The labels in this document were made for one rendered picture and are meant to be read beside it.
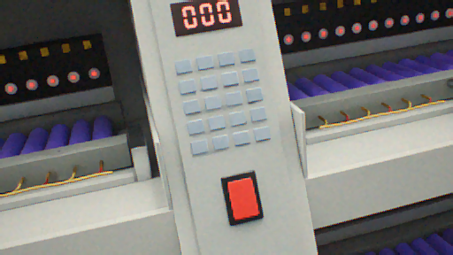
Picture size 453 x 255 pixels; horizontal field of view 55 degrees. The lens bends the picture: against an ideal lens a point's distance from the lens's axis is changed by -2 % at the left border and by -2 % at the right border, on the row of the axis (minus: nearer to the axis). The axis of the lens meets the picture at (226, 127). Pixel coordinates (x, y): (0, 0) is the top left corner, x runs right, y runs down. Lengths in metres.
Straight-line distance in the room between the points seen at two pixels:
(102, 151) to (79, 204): 0.05
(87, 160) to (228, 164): 0.12
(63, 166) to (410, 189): 0.27
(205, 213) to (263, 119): 0.07
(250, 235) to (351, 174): 0.09
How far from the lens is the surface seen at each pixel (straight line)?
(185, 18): 0.30
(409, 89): 0.43
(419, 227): 0.56
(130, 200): 0.33
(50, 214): 0.34
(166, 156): 0.30
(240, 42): 0.30
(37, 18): 0.52
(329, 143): 0.37
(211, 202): 0.30
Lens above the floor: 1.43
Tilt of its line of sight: 3 degrees down
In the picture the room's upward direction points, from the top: 11 degrees counter-clockwise
